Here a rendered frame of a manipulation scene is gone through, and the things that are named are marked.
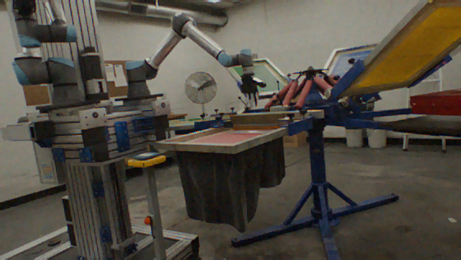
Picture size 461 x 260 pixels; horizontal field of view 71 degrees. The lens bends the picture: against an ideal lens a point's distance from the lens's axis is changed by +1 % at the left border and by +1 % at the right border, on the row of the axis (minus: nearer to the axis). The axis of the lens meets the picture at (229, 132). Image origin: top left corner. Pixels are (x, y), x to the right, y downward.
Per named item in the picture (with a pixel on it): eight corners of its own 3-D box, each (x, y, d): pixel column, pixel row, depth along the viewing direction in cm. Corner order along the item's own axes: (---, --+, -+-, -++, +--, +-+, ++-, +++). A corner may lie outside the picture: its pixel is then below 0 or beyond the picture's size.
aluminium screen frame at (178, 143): (234, 154, 140) (233, 146, 140) (153, 149, 178) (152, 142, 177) (312, 125, 200) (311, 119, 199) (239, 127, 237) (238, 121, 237)
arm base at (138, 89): (122, 97, 206) (119, 82, 205) (139, 95, 219) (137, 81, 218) (138, 95, 198) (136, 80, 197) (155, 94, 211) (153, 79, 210)
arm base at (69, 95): (45, 105, 164) (42, 85, 163) (72, 102, 177) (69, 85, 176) (63, 103, 157) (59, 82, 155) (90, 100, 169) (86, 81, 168)
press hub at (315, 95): (335, 234, 254) (323, 62, 236) (291, 225, 279) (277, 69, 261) (351, 215, 283) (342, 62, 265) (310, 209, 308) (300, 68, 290)
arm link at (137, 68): (123, 81, 203) (119, 60, 202) (134, 81, 216) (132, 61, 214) (140, 79, 200) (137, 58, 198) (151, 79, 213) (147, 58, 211)
